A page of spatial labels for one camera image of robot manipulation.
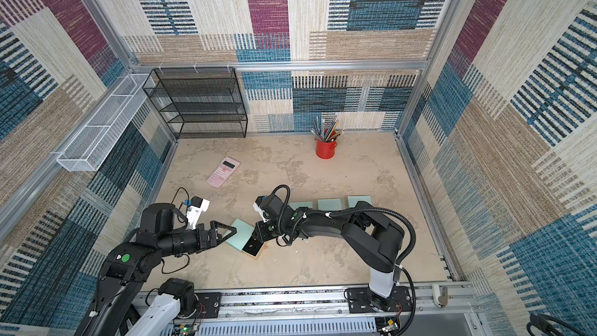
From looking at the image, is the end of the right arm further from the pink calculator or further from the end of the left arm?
the pink calculator

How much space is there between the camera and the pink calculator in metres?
1.04

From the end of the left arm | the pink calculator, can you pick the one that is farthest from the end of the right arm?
the pink calculator
